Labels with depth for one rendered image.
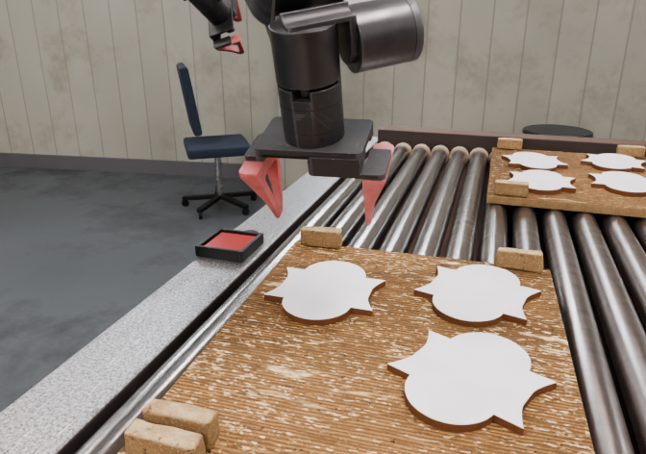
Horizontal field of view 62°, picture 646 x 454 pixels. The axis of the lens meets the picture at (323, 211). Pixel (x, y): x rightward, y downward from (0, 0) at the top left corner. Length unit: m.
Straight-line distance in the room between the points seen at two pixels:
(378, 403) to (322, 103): 0.26
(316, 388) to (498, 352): 0.18
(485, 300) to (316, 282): 0.20
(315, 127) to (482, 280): 0.31
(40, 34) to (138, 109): 0.96
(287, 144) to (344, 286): 0.22
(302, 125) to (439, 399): 0.26
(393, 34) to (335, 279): 0.31
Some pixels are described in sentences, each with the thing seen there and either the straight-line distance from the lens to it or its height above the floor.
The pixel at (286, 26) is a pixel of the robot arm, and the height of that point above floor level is 1.24.
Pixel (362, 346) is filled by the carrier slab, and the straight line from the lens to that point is 0.56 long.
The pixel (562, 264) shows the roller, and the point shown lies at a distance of 0.83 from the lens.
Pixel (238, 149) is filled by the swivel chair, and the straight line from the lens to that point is 3.52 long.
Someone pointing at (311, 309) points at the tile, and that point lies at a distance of 0.60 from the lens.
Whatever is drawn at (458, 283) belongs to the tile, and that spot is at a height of 0.94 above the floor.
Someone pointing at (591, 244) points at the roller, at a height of 0.92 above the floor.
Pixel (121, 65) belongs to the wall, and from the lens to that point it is 4.73.
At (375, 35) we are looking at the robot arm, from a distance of 0.47.
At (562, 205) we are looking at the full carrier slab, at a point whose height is 0.93.
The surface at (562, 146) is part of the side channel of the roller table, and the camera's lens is 1.52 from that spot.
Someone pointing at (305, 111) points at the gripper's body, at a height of 1.17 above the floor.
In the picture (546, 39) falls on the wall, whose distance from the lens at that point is 4.17.
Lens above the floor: 1.25
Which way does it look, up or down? 20 degrees down
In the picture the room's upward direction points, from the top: straight up
